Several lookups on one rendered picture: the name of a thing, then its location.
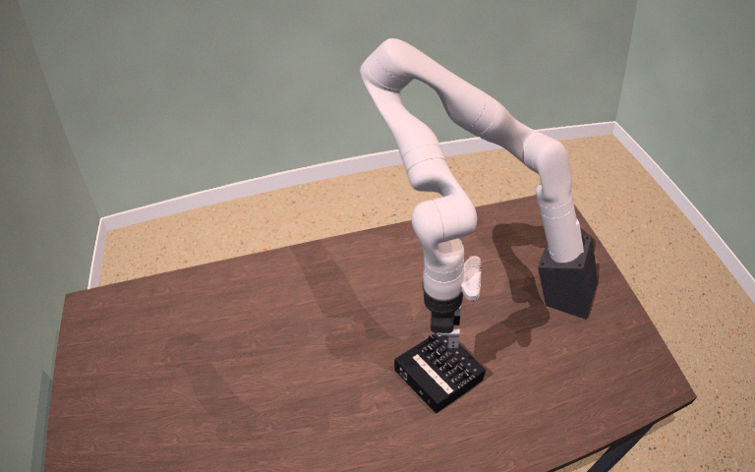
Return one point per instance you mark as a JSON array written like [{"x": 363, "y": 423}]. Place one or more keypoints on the black lighting desk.
[{"x": 439, "y": 382}]

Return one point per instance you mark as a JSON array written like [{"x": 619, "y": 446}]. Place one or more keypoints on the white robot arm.
[{"x": 388, "y": 70}]

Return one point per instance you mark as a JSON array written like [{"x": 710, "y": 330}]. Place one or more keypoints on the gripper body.
[{"x": 444, "y": 298}]

